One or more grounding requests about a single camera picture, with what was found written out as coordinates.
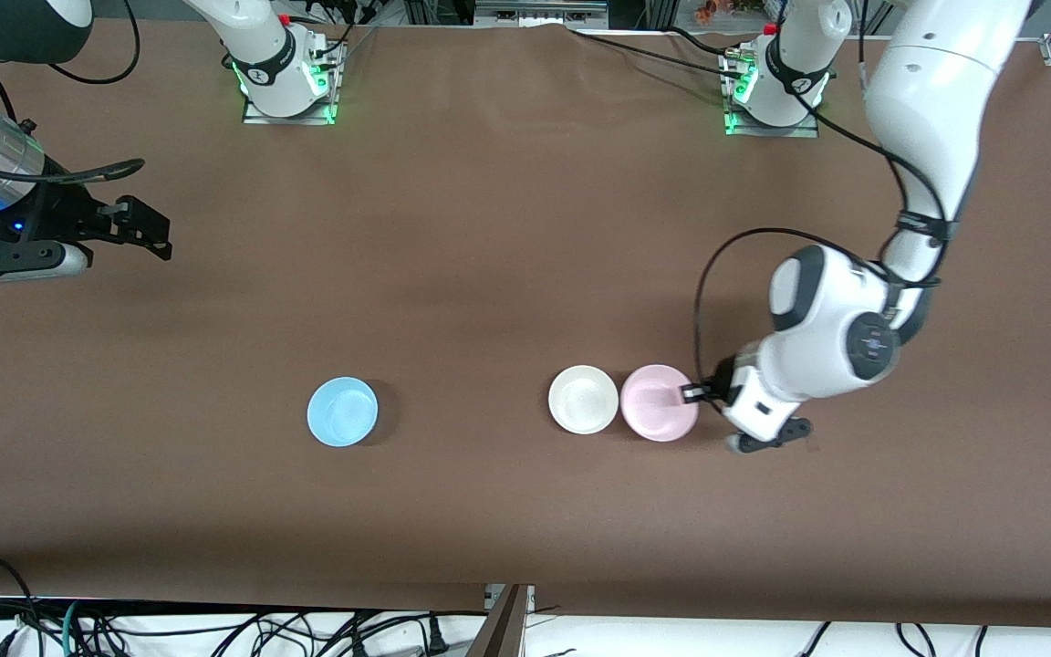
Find long black base cable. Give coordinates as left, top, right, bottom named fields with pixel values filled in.
left=567, top=27, right=732, bottom=72

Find blue bowl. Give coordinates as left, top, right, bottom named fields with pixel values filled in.
left=307, top=376, right=380, bottom=448

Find tangled black floor cables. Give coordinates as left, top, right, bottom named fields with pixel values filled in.
left=78, top=608, right=426, bottom=657

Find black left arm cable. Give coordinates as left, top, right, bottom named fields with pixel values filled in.
left=692, top=18, right=957, bottom=416

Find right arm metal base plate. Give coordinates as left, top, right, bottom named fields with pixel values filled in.
left=241, top=36, right=341, bottom=127

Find brown table cover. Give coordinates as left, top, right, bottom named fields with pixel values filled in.
left=0, top=18, right=1051, bottom=631

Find grey metal frame post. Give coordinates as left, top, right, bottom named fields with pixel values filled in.
left=466, top=584, right=536, bottom=657

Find short black base cable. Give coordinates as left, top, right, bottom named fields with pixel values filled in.
left=667, top=26, right=747, bottom=57

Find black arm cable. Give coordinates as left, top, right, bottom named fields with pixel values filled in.
left=692, top=18, right=957, bottom=416
left=0, top=0, right=149, bottom=183

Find pink bowl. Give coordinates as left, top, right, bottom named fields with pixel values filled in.
left=620, top=364, right=700, bottom=443

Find white bowl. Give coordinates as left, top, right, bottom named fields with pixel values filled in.
left=548, top=365, right=620, bottom=435

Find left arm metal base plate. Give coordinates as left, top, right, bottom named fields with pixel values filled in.
left=722, top=50, right=821, bottom=140

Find black right base cables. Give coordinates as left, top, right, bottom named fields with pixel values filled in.
left=293, top=0, right=376, bottom=57

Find white power strip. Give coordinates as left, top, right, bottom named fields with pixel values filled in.
left=475, top=0, right=609, bottom=25

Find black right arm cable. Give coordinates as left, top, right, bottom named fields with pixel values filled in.
left=0, top=0, right=149, bottom=183

